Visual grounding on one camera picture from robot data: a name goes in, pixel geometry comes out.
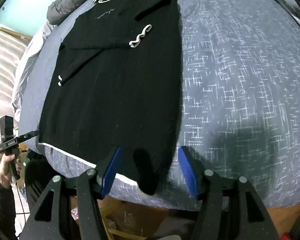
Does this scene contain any black left jacket sleeve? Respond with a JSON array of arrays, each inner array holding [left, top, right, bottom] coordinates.
[[0, 184, 17, 239]]

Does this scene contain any black tracker camera box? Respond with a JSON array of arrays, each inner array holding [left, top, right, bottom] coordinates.
[[0, 115, 14, 142]]

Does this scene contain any light grey bed sheet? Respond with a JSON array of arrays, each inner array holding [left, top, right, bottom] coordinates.
[[11, 21, 57, 122]]

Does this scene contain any person's left hand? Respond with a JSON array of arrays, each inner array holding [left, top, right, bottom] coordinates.
[[0, 153, 23, 190]]

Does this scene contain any black long-sleeve sweater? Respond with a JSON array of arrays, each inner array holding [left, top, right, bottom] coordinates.
[[38, 0, 182, 195]]

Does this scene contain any brown cardboard box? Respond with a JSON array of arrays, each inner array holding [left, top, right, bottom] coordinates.
[[70, 195, 171, 240]]

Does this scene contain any blue patterned bed cover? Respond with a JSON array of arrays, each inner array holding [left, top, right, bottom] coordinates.
[[18, 0, 300, 209]]

